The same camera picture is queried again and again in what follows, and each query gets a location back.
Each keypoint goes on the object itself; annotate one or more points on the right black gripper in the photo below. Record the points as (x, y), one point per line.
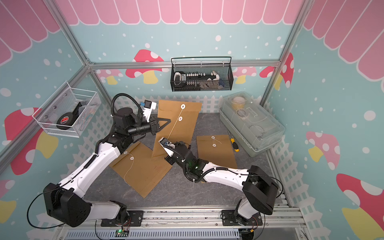
(168, 159)

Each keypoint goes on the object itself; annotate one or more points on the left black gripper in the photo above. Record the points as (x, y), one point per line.
(154, 126)

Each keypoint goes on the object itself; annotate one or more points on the brown kraft file bag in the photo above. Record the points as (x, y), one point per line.
(217, 149)
(136, 167)
(183, 116)

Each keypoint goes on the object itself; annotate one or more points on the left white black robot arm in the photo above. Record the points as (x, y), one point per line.
(65, 201)

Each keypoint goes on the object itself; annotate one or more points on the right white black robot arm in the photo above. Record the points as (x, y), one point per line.
(260, 189)

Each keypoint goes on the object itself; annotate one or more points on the clear plastic storage box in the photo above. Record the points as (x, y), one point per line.
(253, 127)

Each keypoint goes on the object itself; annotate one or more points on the black tape roll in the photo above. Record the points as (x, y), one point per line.
(66, 121)

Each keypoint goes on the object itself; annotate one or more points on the green lit circuit board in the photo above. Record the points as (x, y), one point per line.
(122, 233)

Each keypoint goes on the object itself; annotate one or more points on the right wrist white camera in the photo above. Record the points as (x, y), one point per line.
(167, 146)

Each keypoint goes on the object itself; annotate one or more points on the wrist white camera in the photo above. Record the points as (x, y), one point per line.
(148, 107)
(167, 146)

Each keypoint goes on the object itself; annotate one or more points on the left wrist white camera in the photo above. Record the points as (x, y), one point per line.
(148, 107)

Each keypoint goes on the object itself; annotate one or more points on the yellow handled screwdriver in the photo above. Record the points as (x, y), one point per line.
(233, 142)

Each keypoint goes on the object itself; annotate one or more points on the black wire mesh basket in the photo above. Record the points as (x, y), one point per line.
(198, 74)

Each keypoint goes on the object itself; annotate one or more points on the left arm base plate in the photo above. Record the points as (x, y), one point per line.
(130, 218)

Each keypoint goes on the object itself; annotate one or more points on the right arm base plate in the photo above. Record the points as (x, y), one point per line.
(232, 218)

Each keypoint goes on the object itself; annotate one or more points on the clear acrylic wall bin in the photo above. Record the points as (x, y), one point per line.
(82, 103)

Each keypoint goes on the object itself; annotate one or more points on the aluminium front rail frame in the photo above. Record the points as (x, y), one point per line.
(198, 223)

